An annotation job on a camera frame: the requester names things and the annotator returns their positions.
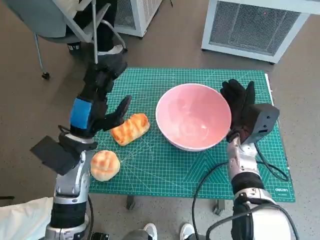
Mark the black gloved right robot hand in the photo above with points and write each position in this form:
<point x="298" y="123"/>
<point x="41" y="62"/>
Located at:
<point x="237" y="100"/>

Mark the black left robot hand blue tape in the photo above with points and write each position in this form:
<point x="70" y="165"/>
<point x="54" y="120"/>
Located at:
<point x="97" y="100"/>

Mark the long striped toy bread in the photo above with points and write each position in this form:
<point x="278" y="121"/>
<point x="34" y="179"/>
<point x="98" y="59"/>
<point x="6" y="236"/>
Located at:
<point x="130" y="130"/>

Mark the pink bowl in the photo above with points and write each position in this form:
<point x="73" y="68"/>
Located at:
<point x="192" y="117"/>

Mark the round toy bread bun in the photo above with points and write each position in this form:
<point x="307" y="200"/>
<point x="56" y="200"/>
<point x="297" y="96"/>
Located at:
<point x="105" y="165"/>

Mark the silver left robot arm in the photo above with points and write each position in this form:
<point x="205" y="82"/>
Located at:
<point x="70" y="180"/>

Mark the black bag white label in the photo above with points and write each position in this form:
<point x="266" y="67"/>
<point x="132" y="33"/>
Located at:
<point x="74" y="47"/>

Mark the person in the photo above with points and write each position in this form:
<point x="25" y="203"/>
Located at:
<point x="105" y="37"/>

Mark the large white mesh cabinet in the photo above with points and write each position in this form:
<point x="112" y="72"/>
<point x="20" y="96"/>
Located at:
<point x="250" y="27"/>

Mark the green cutting mat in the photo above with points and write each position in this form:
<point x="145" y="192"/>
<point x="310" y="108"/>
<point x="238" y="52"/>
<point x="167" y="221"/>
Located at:
<point x="160" y="170"/>

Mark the small white mesh cabinet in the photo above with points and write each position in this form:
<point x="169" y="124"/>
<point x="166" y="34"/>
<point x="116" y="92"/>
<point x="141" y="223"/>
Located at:
<point x="140" y="15"/>

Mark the grey office chair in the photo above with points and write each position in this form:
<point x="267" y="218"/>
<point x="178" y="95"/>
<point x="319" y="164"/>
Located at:
<point x="37" y="20"/>

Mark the grey table leg caster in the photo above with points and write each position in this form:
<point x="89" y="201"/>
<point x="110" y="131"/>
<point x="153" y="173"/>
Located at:
<point x="130" y="202"/>
<point x="218" y="207"/>

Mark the black device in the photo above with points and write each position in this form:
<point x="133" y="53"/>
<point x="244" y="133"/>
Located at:
<point x="100" y="236"/>

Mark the white shoe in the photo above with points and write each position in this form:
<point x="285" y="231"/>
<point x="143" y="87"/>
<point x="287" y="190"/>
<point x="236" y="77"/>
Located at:
<point x="187" y="231"/>
<point x="151" y="231"/>

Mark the cream cloth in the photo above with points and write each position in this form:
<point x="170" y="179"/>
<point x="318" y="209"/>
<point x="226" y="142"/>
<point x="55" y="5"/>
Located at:
<point x="22" y="220"/>

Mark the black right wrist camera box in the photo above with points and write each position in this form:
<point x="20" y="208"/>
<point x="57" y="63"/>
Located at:
<point x="262" y="120"/>

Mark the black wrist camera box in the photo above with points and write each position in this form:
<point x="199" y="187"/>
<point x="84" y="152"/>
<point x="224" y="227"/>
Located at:
<point x="55" y="156"/>
<point x="262" y="120"/>

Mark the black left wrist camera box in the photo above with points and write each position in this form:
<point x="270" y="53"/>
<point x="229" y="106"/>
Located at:
<point x="55" y="156"/>

